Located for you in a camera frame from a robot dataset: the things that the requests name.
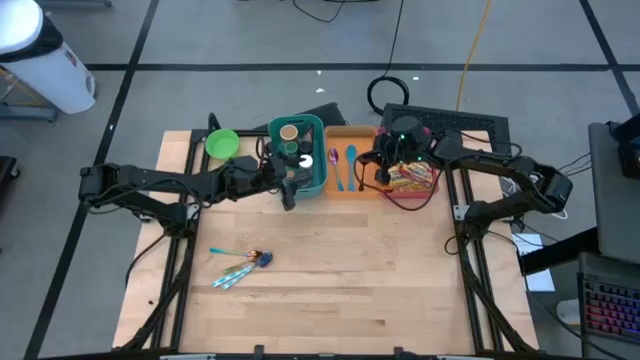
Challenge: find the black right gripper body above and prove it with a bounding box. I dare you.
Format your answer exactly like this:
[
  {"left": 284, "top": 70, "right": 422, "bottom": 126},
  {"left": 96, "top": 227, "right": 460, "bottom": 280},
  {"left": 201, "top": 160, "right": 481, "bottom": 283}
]
[{"left": 372, "top": 115, "right": 437, "bottom": 187}]

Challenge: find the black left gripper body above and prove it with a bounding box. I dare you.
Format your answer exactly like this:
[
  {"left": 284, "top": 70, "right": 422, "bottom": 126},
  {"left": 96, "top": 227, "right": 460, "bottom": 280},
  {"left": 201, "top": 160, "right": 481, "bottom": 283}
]
[{"left": 224, "top": 141, "right": 298, "bottom": 212}]

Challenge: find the red yellow ramen noodle packet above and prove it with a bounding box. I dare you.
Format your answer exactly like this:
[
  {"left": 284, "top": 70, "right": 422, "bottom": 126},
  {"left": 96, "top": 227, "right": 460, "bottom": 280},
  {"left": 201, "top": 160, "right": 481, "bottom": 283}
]
[{"left": 387, "top": 161, "right": 436, "bottom": 194}]

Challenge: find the orange plastic bin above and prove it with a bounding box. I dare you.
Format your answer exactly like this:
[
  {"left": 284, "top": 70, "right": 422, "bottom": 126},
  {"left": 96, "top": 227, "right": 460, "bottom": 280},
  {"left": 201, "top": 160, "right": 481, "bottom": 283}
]
[{"left": 324, "top": 124, "right": 381, "bottom": 200}]

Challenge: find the pink plastic bin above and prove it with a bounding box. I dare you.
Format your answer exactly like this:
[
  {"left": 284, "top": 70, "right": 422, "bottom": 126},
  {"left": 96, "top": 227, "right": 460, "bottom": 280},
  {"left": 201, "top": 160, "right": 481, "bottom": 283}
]
[{"left": 375, "top": 125, "right": 442, "bottom": 200}]

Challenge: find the teal plastic bin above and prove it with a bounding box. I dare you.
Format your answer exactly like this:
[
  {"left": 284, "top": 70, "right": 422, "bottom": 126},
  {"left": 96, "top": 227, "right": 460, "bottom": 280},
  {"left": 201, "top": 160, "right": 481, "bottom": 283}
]
[{"left": 267, "top": 113, "right": 329, "bottom": 200}]

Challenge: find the green plastic bowl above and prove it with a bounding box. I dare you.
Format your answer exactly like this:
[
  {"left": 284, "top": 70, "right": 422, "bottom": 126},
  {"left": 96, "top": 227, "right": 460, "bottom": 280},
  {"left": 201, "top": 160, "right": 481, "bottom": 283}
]
[{"left": 204, "top": 128, "right": 241, "bottom": 161}]

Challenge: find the white paper sheet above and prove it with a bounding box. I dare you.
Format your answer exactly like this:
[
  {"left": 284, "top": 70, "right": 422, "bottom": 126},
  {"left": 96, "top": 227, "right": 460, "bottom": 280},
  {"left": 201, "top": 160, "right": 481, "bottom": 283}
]
[
  {"left": 524, "top": 268, "right": 557, "bottom": 293},
  {"left": 512, "top": 232, "right": 537, "bottom": 257}
]

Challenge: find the grey desk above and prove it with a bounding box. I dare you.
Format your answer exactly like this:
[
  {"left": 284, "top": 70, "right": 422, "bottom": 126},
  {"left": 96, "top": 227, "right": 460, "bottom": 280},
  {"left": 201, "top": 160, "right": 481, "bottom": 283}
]
[{"left": 587, "top": 122, "right": 640, "bottom": 266}]

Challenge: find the black desk device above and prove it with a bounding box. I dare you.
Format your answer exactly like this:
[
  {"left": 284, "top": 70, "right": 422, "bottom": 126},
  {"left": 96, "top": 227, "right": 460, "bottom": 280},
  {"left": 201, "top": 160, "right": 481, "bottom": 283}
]
[{"left": 606, "top": 112, "right": 640, "bottom": 180}]

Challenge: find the white computer mouse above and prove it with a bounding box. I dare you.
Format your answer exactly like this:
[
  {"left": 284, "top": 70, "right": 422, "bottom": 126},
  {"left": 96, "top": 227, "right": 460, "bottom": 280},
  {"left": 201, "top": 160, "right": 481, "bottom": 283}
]
[{"left": 555, "top": 298, "right": 582, "bottom": 326}]

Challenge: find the grey metal stand base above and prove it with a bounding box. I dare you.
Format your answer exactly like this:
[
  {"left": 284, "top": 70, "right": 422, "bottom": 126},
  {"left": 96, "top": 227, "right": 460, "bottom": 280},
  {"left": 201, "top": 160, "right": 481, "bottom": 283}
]
[{"left": 0, "top": 99, "right": 62, "bottom": 124}]

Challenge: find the backlit black keyboard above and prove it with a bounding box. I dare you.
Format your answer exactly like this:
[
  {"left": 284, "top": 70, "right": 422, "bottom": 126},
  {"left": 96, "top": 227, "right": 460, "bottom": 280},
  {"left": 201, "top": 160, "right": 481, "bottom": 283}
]
[{"left": 577, "top": 272, "right": 640, "bottom": 347}]

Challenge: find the white trash can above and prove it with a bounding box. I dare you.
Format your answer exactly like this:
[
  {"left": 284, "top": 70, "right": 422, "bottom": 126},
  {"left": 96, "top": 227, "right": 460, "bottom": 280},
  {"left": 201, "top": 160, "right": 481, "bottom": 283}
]
[{"left": 0, "top": 0, "right": 97, "bottom": 115}]

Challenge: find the black chair base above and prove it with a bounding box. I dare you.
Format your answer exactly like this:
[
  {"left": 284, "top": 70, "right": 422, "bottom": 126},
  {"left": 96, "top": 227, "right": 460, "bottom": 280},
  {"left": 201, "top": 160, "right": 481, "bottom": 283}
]
[{"left": 0, "top": 155, "right": 22, "bottom": 195}]

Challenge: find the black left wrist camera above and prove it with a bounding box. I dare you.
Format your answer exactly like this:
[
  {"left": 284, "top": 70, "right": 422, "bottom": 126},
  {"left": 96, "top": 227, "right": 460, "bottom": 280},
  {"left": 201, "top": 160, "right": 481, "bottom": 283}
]
[{"left": 230, "top": 154, "right": 262, "bottom": 179}]

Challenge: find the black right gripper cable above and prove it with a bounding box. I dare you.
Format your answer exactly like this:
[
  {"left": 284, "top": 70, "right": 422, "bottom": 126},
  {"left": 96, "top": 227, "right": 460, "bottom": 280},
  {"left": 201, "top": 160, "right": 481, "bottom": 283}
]
[{"left": 353, "top": 158, "right": 444, "bottom": 212}]

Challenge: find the black hanging cable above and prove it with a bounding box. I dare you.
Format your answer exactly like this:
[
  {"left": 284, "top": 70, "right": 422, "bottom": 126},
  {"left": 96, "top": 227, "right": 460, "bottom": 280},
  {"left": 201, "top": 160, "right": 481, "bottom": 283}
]
[{"left": 366, "top": 0, "right": 412, "bottom": 116}]

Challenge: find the black metal rig frame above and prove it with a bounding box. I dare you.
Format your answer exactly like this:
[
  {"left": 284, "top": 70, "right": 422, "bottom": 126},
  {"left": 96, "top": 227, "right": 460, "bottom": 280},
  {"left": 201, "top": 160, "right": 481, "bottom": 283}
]
[
  {"left": 439, "top": 130, "right": 540, "bottom": 354},
  {"left": 113, "top": 128, "right": 271, "bottom": 351}
]

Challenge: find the yellow hanging cable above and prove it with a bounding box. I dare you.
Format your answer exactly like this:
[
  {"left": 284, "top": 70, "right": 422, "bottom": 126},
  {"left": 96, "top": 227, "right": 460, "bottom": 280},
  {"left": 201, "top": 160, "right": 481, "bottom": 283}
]
[{"left": 454, "top": 0, "right": 495, "bottom": 113}]

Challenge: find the black floor cable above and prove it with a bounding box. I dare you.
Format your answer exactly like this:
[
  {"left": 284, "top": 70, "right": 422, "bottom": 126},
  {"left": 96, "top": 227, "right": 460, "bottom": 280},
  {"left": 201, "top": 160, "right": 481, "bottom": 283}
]
[{"left": 291, "top": 0, "right": 381, "bottom": 24}]

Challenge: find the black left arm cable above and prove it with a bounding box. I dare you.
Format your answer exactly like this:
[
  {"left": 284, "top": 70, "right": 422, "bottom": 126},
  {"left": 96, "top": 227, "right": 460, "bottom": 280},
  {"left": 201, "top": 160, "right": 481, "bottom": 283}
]
[{"left": 123, "top": 229, "right": 172, "bottom": 289}]

